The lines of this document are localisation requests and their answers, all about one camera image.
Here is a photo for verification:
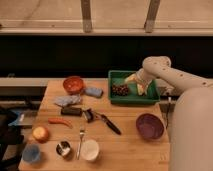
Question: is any orange bowl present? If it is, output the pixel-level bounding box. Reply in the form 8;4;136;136
63;76;84;94

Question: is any green plastic tray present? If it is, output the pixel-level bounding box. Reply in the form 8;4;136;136
108;70;160;105

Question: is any orange carrot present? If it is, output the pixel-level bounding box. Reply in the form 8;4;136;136
48;118;72;128

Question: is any blue sponge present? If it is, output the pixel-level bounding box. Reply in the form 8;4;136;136
85;87;103;98

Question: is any white cup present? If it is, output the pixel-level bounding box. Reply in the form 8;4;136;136
80;139;100;162

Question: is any black rectangular block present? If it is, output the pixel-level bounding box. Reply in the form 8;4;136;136
61;107;82;116

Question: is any small metal cup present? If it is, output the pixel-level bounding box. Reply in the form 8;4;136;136
56;141;71;157

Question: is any blue plastic cup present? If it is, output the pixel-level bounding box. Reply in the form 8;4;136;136
22;144;41;164

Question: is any purple bowl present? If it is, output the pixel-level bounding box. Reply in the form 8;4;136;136
136;113;164;140

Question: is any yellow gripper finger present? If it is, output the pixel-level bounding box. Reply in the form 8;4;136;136
137;84;147;95
124;74;136;84

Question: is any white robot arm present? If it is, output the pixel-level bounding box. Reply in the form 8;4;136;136
125;56;213;171

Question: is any silver fork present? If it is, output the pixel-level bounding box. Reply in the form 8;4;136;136
76;128;85;160

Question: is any black chair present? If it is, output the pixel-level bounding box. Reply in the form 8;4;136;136
0;106;24;171

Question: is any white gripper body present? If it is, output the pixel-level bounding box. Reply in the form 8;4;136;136
136;69;155;86

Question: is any black handled peeler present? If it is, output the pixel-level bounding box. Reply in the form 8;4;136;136
83;109;121;135

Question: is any dark purple grape bunch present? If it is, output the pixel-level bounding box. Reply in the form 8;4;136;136
111;84;129;96

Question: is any crumpled grey cloth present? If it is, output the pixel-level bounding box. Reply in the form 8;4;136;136
54;95;81;107

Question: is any red yellow apple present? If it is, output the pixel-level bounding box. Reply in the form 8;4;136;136
32;126;49;142

